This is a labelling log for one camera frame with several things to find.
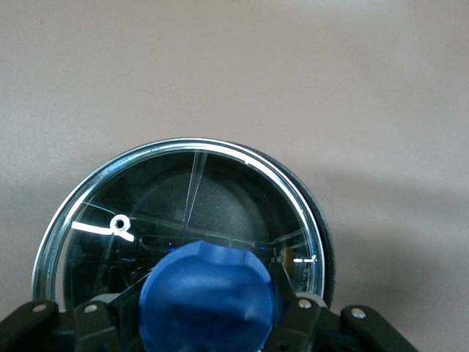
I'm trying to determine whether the brown table mat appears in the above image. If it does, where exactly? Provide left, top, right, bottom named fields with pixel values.
left=0, top=0, right=469, bottom=352

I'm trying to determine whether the black pot with blue handle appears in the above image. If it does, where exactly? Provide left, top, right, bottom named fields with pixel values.
left=62, top=144, right=336, bottom=312

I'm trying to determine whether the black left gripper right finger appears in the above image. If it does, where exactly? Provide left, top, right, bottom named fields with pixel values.
left=270, top=257, right=418, bottom=352

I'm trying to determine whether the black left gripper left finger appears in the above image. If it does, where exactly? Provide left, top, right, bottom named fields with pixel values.
left=0, top=270, right=152, bottom=352

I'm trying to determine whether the glass lid with blue knob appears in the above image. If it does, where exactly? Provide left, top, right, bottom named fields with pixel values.
left=32, top=137, right=326, bottom=352

